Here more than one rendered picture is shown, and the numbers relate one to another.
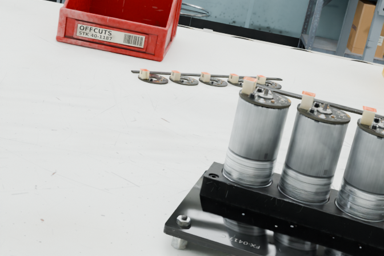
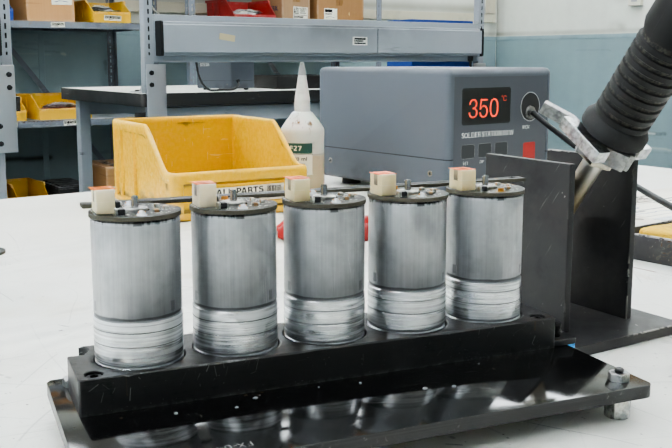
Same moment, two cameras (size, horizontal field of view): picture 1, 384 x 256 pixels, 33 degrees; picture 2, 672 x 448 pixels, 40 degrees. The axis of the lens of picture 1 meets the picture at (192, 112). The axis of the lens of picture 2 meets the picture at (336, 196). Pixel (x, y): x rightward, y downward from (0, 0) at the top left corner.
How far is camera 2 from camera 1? 0.10 m
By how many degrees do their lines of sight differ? 36
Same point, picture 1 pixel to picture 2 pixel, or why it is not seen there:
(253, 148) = (151, 298)
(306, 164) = (241, 291)
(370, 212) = (349, 327)
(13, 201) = not seen: outside the picture
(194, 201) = (84, 430)
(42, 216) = not seen: outside the picture
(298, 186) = (239, 332)
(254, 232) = (220, 428)
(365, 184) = (333, 287)
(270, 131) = (169, 260)
